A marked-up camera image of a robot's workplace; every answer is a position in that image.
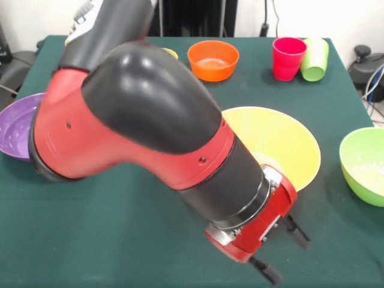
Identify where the purple bowl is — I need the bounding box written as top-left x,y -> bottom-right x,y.
0,92 -> 46,163

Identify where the green bowl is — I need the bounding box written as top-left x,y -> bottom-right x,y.
339,127 -> 384,208

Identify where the yellow cup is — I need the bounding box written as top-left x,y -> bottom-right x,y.
161,47 -> 179,61

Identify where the tangle of floor cables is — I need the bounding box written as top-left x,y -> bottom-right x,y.
361,64 -> 384,124

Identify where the red cup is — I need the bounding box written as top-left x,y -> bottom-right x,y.
272,37 -> 308,82

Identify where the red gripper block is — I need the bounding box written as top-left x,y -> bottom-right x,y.
205,173 -> 311,286

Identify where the small orange-red bowl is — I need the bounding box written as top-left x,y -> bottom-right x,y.
187,40 -> 240,82

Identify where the dark green tablecloth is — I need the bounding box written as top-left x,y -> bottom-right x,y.
0,35 -> 384,288

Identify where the black cable with plug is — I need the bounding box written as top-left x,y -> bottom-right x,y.
259,0 -> 270,38

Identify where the large orange bowl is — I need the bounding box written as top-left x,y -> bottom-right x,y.
221,106 -> 322,193

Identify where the black office chair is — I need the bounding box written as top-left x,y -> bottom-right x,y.
0,23 -> 37,97
349,44 -> 384,88

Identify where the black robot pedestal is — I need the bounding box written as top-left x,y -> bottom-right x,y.
148,0 -> 238,38

